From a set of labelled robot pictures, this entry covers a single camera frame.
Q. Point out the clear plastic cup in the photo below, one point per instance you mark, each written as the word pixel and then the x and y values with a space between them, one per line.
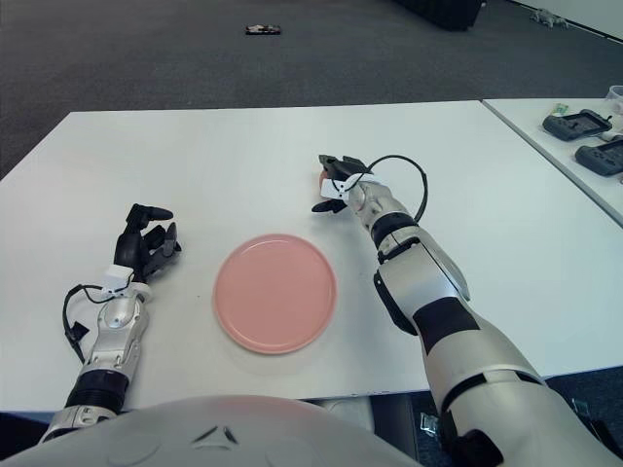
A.
pixel 616 97

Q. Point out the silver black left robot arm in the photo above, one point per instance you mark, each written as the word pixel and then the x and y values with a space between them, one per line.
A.
pixel 114 331

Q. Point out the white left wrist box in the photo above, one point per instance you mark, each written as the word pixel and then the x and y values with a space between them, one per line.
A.
pixel 118 277

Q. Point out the green packet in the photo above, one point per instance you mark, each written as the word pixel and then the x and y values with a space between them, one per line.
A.
pixel 561 108

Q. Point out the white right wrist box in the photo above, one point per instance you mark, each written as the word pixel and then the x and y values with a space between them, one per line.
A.
pixel 335 189

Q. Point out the large black case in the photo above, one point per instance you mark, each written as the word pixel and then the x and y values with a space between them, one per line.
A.
pixel 443 14

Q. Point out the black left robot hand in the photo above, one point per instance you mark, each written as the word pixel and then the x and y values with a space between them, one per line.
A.
pixel 127 245

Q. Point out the grey robot torso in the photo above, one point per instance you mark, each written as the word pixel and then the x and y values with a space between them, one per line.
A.
pixel 219 433

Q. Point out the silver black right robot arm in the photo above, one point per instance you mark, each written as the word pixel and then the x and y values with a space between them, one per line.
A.
pixel 438 301

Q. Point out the pink round plate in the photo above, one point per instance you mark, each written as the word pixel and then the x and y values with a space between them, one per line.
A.
pixel 275 292

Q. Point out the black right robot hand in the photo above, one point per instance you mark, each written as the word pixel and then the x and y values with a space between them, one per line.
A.
pixel 345 166

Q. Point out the small black device on floor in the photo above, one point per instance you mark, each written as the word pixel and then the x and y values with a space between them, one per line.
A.
pixel 263 29

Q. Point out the dark grey handheld controller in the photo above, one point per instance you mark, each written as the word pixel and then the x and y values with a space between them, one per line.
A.
pixel 601 158
pixel 574 125

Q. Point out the small grey robot toy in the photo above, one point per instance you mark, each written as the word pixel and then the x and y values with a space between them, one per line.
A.
pixel 547 17

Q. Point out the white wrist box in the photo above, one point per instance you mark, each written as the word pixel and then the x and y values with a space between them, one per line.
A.
pixel 335 189
pixel 118 277

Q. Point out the red apple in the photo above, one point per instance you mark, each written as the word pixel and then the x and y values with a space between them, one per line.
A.
pixel 320 178

